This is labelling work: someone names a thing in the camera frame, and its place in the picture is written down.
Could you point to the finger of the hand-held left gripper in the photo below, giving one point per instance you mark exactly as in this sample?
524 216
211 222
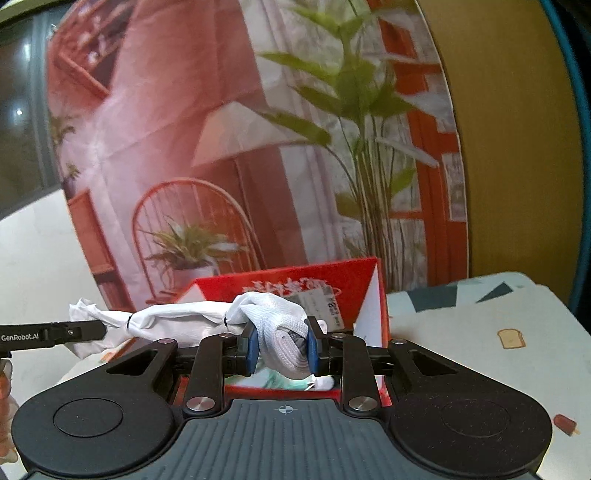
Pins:
81 331

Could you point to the white cloth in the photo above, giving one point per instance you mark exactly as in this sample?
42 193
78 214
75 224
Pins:
184 318

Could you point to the geometric patterned tablecloth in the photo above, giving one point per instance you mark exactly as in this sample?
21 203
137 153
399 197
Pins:
425 295

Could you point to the white marble board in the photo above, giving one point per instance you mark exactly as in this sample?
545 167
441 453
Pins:
41 267

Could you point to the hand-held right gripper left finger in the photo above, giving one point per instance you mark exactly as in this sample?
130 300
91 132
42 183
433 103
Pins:
252 350

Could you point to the dark window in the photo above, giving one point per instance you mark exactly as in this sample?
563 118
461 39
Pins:
23 115

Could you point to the printed room scene backdrop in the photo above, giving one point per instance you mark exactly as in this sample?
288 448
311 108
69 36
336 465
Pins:
161 115

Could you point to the white cartoon print mat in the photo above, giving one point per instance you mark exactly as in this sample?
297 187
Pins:
485 369

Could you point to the pale teal cloth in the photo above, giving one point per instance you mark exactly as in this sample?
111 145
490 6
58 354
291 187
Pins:
272 381

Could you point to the person's left hand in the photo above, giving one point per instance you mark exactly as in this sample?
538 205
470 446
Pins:
5 397

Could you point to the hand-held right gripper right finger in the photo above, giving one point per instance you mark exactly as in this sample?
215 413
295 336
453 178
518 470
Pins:
312 348

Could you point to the red cardboard box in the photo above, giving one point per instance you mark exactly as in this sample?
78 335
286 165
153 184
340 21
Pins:
364 300

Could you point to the teal curtain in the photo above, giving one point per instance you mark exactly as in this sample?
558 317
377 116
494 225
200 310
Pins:
579 138

